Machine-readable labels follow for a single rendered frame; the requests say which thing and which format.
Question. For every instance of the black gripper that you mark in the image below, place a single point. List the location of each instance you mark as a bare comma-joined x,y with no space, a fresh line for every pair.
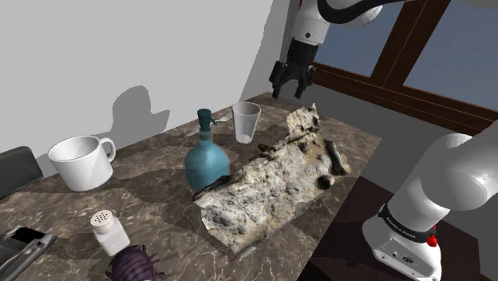
301,56

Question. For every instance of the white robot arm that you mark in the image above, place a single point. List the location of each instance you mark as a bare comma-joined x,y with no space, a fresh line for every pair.
439,183

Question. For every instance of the translucent white plastic cup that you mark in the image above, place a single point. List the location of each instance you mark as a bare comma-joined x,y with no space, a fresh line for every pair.
246,122

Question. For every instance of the silver fork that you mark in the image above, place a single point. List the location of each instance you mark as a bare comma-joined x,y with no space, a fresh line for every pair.
225,117

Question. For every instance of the brown framed window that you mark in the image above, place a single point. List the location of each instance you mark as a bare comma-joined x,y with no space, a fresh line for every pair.
393,46

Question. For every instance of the pale rough rock slab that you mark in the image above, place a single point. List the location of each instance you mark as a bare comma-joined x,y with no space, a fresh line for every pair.
264,186

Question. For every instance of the blue bottle with teal top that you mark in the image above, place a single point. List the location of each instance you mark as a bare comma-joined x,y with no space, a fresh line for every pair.
206,165

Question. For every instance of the dark robot stand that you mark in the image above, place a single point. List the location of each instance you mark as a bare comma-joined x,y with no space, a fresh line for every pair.
346,229

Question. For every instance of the white mug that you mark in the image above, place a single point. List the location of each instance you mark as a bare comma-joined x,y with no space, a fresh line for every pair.
83,167

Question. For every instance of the white salt shaker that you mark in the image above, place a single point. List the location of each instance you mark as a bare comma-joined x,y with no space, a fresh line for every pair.
111,235

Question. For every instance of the purple bug toy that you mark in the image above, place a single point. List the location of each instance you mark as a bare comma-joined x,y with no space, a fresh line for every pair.
134,266

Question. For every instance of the grey black flat device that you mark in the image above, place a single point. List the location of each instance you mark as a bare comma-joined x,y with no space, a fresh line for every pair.
21,251

